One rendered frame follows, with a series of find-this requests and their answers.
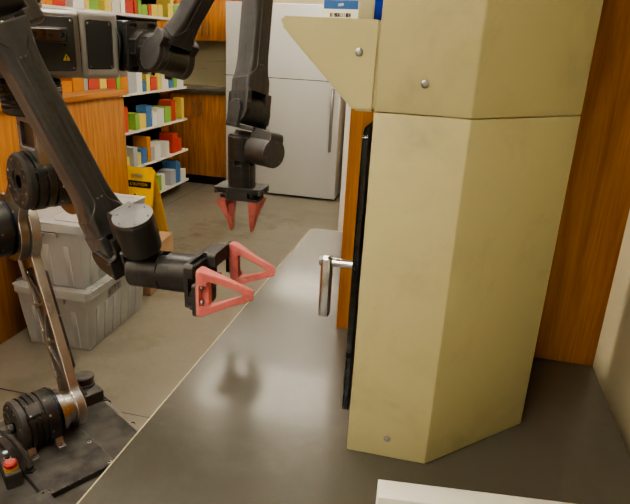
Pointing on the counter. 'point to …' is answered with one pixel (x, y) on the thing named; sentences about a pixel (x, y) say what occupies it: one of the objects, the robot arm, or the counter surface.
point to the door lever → (328, 281)
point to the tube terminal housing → (462, 214)
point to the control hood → (341, 54)
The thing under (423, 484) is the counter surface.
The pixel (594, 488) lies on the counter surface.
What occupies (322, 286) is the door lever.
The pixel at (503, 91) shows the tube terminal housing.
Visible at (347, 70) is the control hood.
